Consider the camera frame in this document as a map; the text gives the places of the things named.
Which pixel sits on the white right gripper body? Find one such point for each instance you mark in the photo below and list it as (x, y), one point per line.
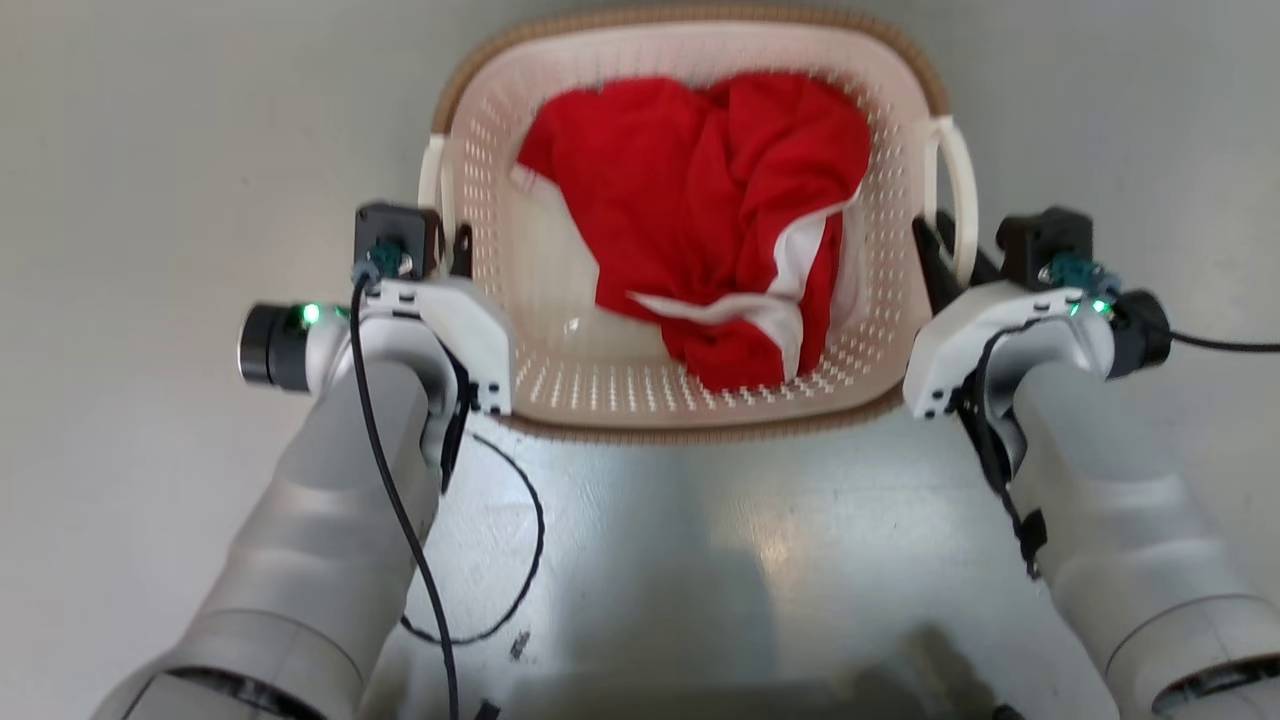
(950, 345)

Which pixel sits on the red garment with white trim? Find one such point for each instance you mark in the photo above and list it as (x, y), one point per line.
(690, 200)

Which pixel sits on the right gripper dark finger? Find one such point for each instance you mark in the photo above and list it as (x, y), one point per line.
(982, 270)
(938, 270)

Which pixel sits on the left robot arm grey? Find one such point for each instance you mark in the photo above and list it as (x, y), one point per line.
(320, 520)

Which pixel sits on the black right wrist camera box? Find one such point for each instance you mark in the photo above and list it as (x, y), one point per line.
(1045, 245)

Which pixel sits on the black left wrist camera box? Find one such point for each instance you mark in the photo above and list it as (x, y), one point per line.
(395, 235)

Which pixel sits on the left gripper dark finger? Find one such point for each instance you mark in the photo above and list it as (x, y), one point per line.
(461, 252)

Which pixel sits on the beige plastic laundry basket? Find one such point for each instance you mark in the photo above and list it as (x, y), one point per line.
(560, 300)

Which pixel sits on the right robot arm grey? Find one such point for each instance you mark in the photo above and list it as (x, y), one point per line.
(1130, 520)

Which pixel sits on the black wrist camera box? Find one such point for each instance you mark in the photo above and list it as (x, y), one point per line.
(1045, 245)
(395, 235)

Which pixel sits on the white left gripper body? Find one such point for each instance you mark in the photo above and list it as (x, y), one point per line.
(470, 330)

